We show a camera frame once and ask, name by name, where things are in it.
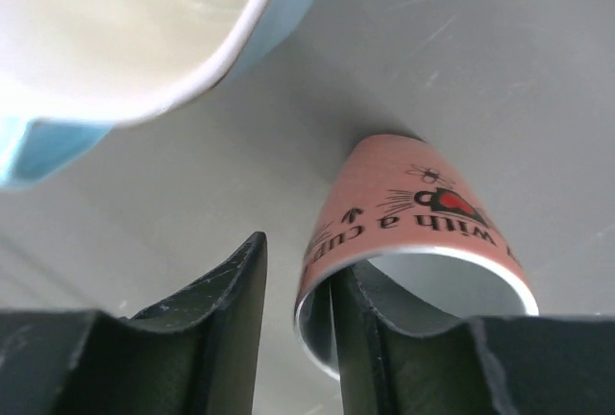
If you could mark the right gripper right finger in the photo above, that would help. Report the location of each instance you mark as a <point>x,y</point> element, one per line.
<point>481,365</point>

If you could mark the light blue mug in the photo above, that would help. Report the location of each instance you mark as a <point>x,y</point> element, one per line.
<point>73,70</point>

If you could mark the pink ceramic mug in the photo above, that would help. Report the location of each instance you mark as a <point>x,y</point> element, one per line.
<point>402,215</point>

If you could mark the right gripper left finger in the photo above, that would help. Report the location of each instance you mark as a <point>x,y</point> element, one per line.
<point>194,352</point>

